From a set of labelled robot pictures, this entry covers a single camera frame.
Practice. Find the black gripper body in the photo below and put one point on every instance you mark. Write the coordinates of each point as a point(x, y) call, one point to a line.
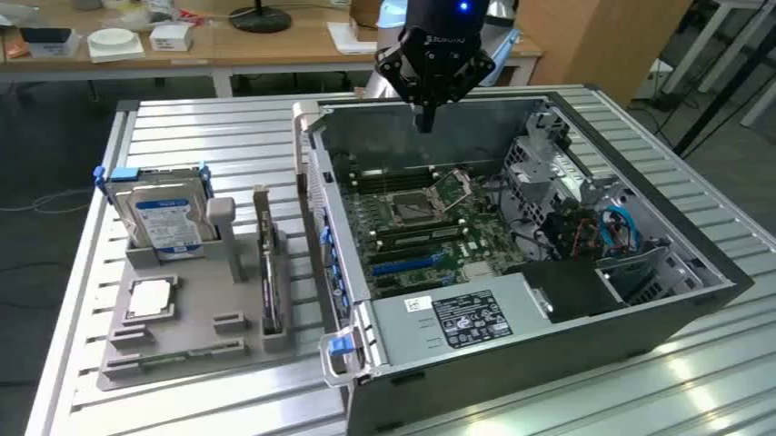
point(442, 41)

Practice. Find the green graphics card metal bracket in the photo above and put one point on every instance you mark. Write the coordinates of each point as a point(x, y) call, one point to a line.
point(265, 254)

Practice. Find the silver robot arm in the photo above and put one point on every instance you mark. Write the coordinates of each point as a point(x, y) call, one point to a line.
point(371, 86)

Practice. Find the flat white box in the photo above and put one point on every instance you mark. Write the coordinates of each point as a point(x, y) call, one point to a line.
point(354, 38)

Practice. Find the brown cardboard box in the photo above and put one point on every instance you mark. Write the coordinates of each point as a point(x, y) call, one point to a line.
point(366, 11)

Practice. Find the wooden cabinet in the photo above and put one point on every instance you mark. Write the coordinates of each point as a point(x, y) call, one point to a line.
point(594, 41)

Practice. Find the wooden desk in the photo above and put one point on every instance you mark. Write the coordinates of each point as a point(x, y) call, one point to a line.
point(272, 45)

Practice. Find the metal socket cover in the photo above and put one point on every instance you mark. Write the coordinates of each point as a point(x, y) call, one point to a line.
point(454, 184)

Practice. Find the black lamp base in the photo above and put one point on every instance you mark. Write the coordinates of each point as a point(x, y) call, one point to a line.
point(260, 18)

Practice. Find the silver perforated drive cage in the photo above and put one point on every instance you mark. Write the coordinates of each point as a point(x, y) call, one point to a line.
point(545, 181)

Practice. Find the metal CPU socket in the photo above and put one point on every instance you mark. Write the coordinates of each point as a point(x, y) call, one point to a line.
point(415, 209)

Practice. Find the green RAM stick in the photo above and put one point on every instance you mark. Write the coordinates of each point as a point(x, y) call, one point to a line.
point(169, 358)
point(418, 236)

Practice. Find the small white box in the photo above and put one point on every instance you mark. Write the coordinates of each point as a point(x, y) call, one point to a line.
point(171, 37)

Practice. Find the black pole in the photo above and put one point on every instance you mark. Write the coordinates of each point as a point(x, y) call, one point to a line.
point(709, 113)

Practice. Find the blue card retention clip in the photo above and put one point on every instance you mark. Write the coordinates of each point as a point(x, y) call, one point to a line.
point(340, 298)
point(324, 238)
point(336, 281)
point(332, 264)

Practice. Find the green motherboard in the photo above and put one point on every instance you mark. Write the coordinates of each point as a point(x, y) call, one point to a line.
point(448, 254)

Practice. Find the silver finned chipset heatsink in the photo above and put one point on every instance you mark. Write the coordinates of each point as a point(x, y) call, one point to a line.
point(476, 270)

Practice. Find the blue expansion slot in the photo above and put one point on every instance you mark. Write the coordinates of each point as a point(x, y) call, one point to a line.
point(406, 267)

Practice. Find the white box with round lid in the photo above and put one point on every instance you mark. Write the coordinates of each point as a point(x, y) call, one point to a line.
point(115, 45)

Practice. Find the hard disk in blue carrier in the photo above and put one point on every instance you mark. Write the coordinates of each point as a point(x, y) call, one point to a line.
point(163, 218)

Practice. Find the grey power supply with label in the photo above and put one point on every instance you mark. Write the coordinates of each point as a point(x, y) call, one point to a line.
point(472, 313)

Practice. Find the white box with black lid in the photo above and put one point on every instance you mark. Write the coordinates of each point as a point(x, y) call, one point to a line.
point(50, 41)

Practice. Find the blue case latch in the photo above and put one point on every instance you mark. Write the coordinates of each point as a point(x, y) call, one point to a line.
point(339, 347)

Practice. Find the grey parts rack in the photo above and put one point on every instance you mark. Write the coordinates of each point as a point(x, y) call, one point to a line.
point(193, 313)

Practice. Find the silver CPU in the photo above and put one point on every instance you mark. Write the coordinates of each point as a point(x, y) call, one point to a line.
point(151, 297)

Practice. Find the black open PC case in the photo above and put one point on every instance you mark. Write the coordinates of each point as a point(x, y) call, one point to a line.
point(484, 390)

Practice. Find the white table frame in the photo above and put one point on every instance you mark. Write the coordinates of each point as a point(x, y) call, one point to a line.
point(726, 45)

